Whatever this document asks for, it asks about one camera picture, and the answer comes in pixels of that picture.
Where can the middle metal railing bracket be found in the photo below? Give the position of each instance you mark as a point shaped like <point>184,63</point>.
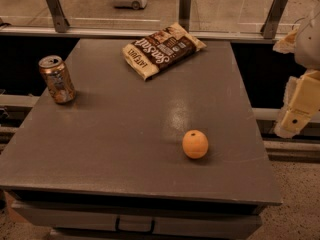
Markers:
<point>184,13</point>

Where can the grey table drawer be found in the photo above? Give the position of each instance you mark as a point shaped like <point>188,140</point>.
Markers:
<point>77,222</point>

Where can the right metal railing bracket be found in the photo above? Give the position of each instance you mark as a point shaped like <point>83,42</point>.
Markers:
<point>270,26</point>

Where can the orange soda can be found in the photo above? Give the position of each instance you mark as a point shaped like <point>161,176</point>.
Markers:
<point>56,75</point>

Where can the left metal railing bracket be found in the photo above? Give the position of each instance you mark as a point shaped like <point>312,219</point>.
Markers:
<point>60,22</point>

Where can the brown chip bag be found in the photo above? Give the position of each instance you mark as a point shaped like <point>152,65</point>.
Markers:
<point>158,51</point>

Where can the orange fruit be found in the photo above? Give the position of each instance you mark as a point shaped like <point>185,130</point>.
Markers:
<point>195,144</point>

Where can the metal railing bar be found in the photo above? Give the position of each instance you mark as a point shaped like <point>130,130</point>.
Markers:
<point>131,34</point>

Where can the black drawer handle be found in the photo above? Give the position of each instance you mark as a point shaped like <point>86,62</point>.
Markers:
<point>134,225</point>

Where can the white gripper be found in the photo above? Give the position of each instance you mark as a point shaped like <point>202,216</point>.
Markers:
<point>309,44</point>

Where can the metal railing bracket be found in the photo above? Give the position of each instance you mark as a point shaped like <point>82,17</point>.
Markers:
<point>270,26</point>
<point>184,13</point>
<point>60,22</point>

